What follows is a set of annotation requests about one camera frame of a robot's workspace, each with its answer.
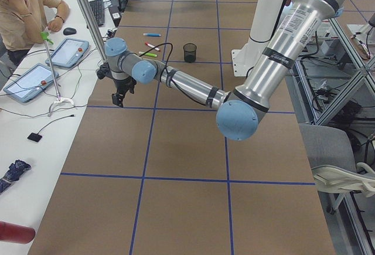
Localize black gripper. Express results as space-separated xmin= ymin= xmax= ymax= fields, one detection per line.
xmin=111 ymin=77 xmax=137 ymax=108

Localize green highlighter pen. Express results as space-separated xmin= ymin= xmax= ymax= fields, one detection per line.
xmin=138 ymin=51 xmax=158 ymax=57

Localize red white marker pen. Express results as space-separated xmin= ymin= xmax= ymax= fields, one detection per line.
xmin=145 ymin=42 xmax=161 ymax=52

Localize blue highlighter pen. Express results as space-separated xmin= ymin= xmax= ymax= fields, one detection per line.
xmin=143 ymin=33 xmax=161 ymax=38

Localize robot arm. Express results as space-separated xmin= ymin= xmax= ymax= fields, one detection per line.
xmin=104 ymin=0 xmax=345 ymax=141

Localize far blue teach pendant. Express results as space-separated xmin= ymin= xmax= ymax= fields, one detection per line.
xmin=50 ymin=38 xmax=89 ymax=69

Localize blue teach pendant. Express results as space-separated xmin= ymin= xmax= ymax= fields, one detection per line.
xmin=50 ymin=38 xmax=89 ymax=69
xmin=4 ymin=63 xmax=53 ymax=103

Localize black computer mouse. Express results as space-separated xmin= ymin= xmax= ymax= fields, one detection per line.
xmin=63 ymin=27 xmax=77 ymax=36

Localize near blue teach pendant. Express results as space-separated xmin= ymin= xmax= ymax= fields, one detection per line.
xmin=4 ymin=63 xmax=53 ymax=103

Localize black mesh pen cup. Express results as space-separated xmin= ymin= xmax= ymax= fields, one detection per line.
xmin=183 ymin=43 xmax=197 ymax=63

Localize small black square pad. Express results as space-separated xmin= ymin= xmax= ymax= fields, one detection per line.
xmin=27 ymin=132 xmax=42 ymax=142

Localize black keyboard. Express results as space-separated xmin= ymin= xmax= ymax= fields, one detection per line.
xmin=88 ymin=0 xmax=105 ymax=26

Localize folded dark blue umbrella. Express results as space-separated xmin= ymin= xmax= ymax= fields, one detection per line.
xmin=1 ymin=159 xmax=31 ymax=193

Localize seated man beige shirt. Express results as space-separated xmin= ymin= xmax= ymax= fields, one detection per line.
xmin=1 ymin=0 xmax=70 ymax=66

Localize red bottle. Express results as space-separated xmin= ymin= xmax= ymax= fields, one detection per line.
xmin=1 ymin=221 xmax=36 ymax=244

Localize grey office chair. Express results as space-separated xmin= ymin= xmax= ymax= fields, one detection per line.
xmin=299 ymin=124 xmax=356 ymax=172

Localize white office chair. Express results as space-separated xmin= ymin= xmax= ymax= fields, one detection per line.
xmin=312 ymin=162 xmax=374 ymax=198

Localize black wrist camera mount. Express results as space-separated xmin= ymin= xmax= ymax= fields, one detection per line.
xmin=96 ymin=63 xmax=113 ymax=80

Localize aluminium frame post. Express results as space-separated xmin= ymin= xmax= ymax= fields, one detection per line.
xmin=77 ymin=0 xmax=107 ymax=63

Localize white camera stand column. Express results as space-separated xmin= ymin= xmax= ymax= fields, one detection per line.
xmin=231 ymin=0 xmax=292 ymax=77

